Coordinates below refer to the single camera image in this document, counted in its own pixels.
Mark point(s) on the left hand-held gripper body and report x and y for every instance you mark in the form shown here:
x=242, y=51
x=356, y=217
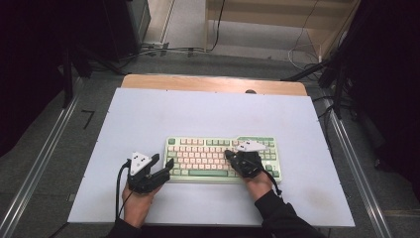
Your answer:
x=142, y=180

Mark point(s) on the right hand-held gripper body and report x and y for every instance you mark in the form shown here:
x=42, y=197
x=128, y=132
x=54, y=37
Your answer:
x=247, y=163

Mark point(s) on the green and cream keyboard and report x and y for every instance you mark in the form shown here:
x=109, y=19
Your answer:
x=201, y=158

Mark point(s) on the person's right hand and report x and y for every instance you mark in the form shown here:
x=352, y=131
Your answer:
x=259, y=185

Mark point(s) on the person's left hand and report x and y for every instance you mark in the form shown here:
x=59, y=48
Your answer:
x=137, y=206

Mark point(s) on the white table cover sheet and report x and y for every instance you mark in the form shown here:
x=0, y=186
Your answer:
x=198, y=112

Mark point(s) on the wooden table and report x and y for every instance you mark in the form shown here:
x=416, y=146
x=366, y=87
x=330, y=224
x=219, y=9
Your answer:
x=198, y=82

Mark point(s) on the floor power strip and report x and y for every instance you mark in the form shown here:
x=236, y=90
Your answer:
x=155, y=44

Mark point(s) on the dark cabinet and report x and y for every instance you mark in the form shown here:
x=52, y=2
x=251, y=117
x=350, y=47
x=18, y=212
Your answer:
x=128, y=26

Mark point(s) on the light wooden shelf unit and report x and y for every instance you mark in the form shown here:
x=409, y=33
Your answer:
x=264, y=20

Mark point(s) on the dark curtain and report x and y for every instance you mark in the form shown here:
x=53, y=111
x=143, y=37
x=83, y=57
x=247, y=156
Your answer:
x=389, y=82
x=33, y=66

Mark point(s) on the aluminium floor rail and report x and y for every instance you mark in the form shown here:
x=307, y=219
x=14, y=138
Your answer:
x=360, y=172
x=36, y=165

